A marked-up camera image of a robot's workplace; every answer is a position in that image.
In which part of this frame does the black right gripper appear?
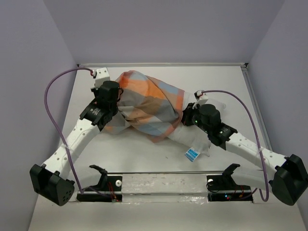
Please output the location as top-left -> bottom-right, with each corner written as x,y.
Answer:
177,102 -> 211,134

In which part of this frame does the white pillow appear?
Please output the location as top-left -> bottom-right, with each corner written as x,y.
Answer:
168,92 -> 226,156

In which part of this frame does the multicolour patchwork pillowcase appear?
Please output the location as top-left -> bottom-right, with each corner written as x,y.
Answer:
104,70 -> 184,142

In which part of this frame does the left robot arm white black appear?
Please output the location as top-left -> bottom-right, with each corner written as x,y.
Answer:
29,80 -> 123,206

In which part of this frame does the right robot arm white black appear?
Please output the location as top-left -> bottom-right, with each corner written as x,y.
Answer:
182,103 -> 308,205

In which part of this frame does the blue white pillow label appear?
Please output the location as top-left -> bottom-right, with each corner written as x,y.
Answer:
185,148 -> 200,162

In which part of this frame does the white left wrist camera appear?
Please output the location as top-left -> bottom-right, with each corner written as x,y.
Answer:
92,67 -> 110,90

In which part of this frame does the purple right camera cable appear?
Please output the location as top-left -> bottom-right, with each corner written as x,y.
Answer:
201,90 -> 270,202

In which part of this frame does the purple camera cable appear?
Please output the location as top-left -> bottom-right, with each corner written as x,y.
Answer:
201,90 -> 270,202
45,68 -> 94,193

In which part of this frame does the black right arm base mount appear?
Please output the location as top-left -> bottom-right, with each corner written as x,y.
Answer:
206,164 -> 253,202

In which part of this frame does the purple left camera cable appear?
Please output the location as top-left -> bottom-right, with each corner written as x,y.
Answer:
45,68 -> 94,193

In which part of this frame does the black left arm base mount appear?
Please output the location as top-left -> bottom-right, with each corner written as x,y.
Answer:
75,165 -> 123,203

